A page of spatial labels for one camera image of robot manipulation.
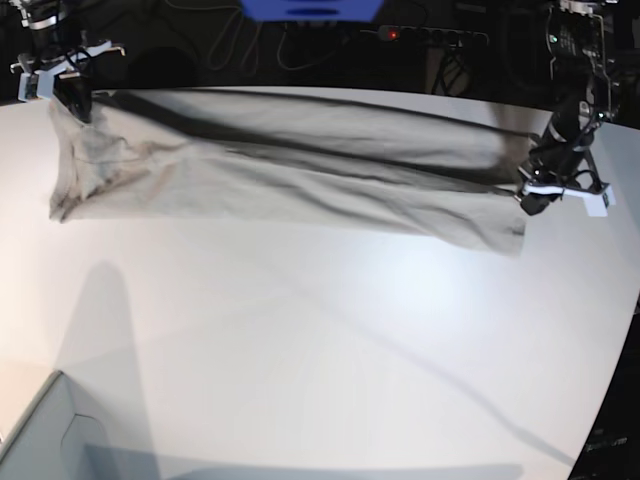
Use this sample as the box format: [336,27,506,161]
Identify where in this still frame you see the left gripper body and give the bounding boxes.
[514,133,616,217]

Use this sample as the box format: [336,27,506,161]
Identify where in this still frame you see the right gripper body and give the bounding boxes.
[10,24,126,123]

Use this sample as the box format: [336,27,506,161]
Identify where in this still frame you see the grey t-shirt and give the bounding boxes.
[49,89,530,256]

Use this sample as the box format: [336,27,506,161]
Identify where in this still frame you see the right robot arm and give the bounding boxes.
[10,1,126,124]

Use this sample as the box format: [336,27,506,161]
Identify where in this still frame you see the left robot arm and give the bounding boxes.
[515,1,617,217]

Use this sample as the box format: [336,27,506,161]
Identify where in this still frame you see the black power strip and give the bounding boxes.
[360,25,490,48]

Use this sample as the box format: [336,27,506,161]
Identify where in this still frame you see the black labelled device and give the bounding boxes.
[569,401,639,480]

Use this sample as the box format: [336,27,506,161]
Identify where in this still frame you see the blue overhead mount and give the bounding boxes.
[240,0,384,22]

